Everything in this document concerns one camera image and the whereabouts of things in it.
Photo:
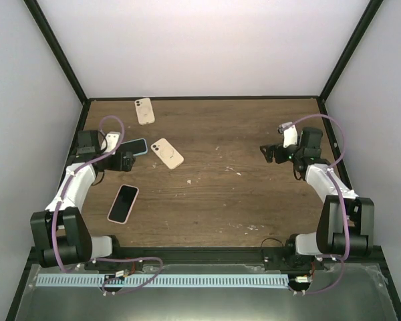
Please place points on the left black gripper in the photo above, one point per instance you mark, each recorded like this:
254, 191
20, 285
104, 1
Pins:
127, 164

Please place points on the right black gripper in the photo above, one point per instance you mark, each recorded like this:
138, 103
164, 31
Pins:
269, 154

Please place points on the pink phone case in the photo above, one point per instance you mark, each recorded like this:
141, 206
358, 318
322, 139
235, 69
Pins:
123, 203

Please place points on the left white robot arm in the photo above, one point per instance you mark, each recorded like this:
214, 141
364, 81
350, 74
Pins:
60, 234

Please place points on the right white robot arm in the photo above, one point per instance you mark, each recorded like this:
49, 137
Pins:
346, 223

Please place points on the blue cased phone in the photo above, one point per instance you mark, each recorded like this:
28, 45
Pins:
137, 147

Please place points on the beige phone near centre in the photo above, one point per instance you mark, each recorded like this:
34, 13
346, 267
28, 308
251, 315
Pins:
167, 153

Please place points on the beige phone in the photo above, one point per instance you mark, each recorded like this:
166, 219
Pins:
144, 111
167, 153

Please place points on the beige phone at back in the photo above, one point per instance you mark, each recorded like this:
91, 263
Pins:
144, 111

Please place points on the light blue slotted strip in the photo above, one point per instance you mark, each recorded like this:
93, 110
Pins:
165, 281

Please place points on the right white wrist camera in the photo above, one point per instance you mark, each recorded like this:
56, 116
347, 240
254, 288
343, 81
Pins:
289, 132

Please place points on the black front rail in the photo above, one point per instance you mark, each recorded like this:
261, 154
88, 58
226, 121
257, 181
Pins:
271, 258

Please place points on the black frame post left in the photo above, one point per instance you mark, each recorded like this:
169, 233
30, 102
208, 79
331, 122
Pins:
55, 47

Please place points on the black frame post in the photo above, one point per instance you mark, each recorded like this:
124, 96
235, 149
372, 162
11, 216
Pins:
55, 47
359, 31

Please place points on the black frame post right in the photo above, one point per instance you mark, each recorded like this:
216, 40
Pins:
359, 31

